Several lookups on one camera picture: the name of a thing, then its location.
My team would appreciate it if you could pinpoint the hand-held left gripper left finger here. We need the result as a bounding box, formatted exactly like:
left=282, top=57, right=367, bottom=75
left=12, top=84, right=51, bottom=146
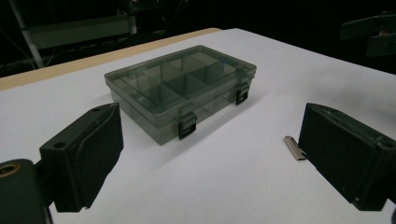
left=38, top=102, right=125, bottom=214

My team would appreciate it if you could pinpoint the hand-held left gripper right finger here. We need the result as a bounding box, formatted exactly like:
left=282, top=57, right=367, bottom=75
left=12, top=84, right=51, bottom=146
left=297, top=102, right=396, bottom=213

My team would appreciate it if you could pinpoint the small silver metal piece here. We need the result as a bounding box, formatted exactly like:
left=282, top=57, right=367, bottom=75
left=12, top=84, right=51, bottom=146
left=283, top=135, right=307, bottom=161

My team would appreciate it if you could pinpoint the grey transparent organizer box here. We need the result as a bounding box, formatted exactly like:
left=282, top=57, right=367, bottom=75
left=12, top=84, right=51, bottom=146
left=104, top=44, right=258, bottom=147

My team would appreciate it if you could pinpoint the white table cover sheet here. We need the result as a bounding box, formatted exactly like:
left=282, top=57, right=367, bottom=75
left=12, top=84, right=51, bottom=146
left=0, top=27, right=396, bottom=224

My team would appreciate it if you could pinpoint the white metal frame desk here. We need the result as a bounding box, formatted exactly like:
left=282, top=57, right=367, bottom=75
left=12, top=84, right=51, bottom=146
left=8, top=0, right=138, bottom=70

